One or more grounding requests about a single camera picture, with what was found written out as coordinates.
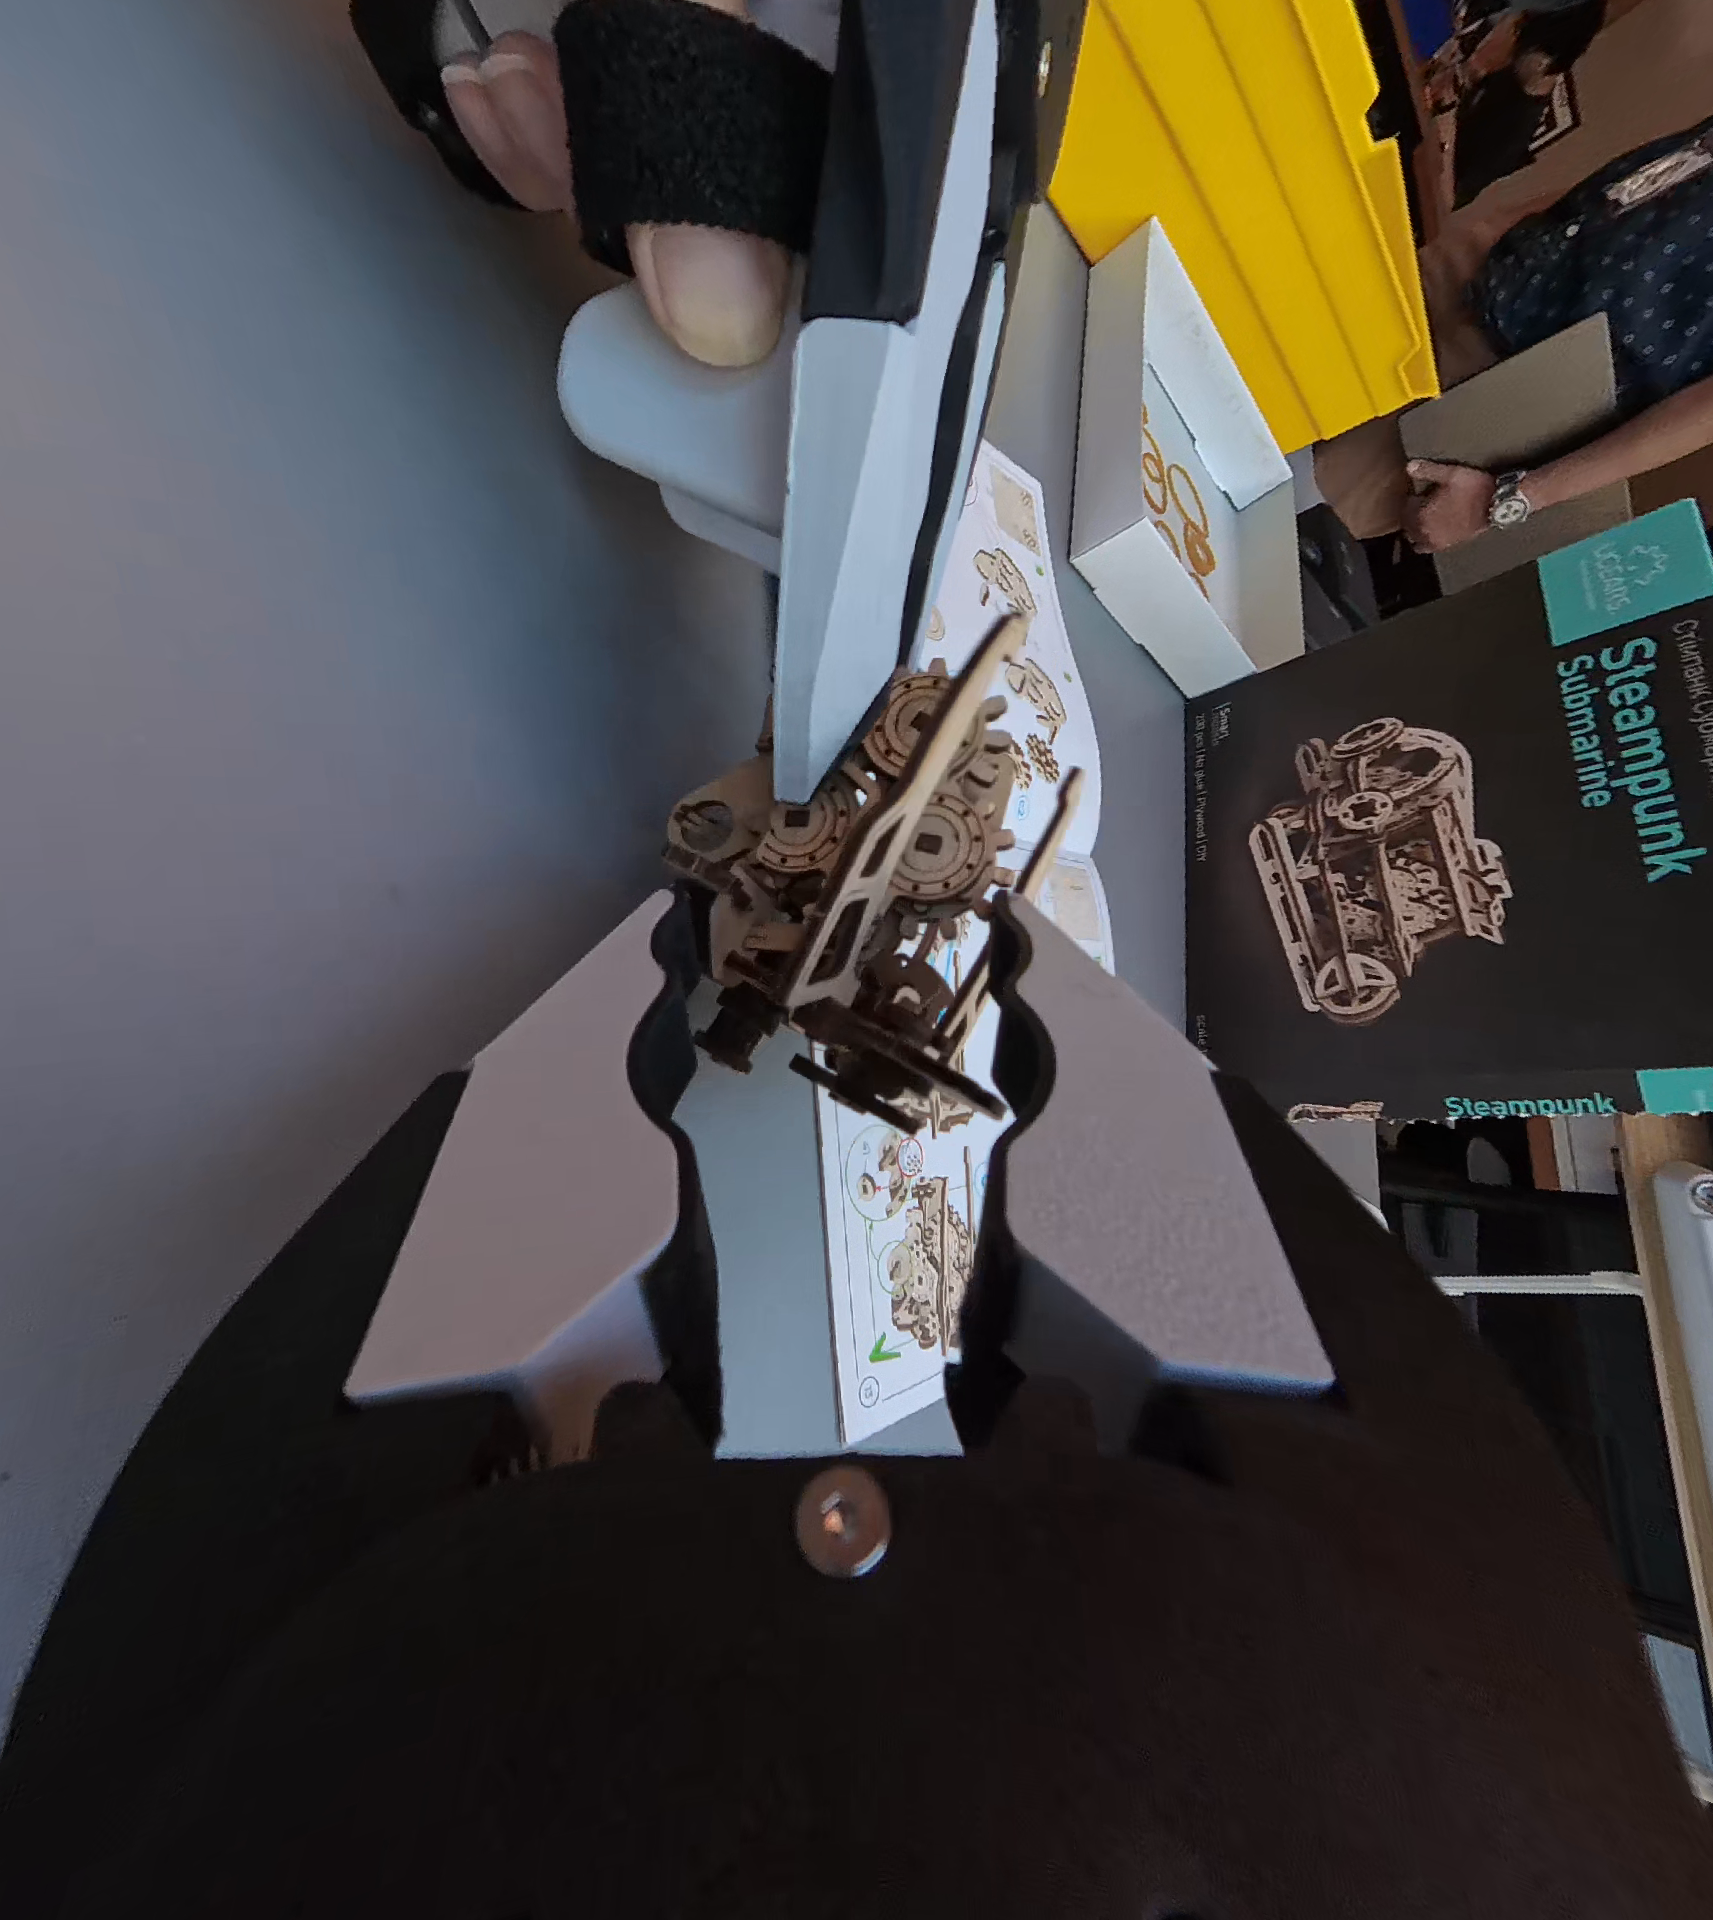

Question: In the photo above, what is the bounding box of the assembly instruction booklet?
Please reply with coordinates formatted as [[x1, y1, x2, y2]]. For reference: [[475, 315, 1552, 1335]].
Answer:
[[811, 436, 1124, 1453]]

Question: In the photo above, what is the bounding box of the black model kit box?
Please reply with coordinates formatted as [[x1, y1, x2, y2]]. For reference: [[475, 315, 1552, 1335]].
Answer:
[[1180, 495, 1713, 1129]]

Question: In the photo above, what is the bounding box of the white document stand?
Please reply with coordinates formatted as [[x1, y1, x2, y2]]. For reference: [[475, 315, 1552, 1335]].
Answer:
[[1432, 1159, 1713, 1854]]

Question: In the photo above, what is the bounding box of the person's left hand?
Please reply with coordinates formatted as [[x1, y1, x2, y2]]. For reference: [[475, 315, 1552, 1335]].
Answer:
[[441, 28, 808, 371]]

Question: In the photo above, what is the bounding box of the white cardboard box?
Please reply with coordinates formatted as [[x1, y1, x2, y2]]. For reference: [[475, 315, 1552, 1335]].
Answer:
[[1069, 214, 1310, 703]]

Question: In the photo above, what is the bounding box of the pile of tan rubber bands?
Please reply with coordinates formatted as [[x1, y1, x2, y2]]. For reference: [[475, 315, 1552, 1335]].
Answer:
[[1136, 393, 1220, 583]]

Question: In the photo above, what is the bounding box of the yellow box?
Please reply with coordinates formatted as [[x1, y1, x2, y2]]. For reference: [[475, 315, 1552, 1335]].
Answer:
[[1042, 0, 1442, 455]]

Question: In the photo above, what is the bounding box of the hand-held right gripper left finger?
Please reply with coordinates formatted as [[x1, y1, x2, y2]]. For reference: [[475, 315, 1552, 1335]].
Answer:
[[344, 885, 726, 1461]]

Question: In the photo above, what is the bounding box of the wooden gear model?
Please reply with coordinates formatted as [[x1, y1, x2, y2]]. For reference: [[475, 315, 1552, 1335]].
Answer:
[[660, 607, 1093, 1135]]

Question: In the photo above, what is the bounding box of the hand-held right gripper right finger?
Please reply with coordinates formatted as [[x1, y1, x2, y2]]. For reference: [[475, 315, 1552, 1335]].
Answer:
[[953, 893, 1341, 1449]]

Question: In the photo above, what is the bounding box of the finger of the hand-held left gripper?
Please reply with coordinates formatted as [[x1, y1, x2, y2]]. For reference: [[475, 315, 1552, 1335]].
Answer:
[[924, 267, 1015, 609], [770, 0, 1011, 806]]

